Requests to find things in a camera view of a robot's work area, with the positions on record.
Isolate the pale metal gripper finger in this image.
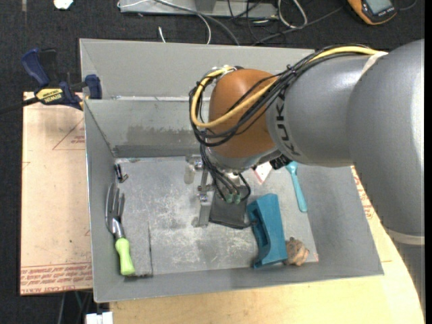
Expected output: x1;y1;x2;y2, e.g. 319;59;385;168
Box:
192;184;214;228
184;156;204;186

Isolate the grey metal bin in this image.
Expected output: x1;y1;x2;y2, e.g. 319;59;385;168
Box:
79;38;385;304

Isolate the blue plastic block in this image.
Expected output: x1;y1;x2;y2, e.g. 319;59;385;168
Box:
246;193;289;270

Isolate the small black clip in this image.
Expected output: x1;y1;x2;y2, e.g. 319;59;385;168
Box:
113;163;130;184

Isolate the teal plastic spoon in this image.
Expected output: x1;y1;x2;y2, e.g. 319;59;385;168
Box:
285;160;308;213

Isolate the brown toy animal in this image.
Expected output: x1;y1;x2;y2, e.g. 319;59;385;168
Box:
283;236;311;267

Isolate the brown cardboard board, red print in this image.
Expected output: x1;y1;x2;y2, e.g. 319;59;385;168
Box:
20;91;394;296

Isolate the green-handled metal garden fork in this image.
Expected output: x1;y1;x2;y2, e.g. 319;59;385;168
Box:
105;182;136;277

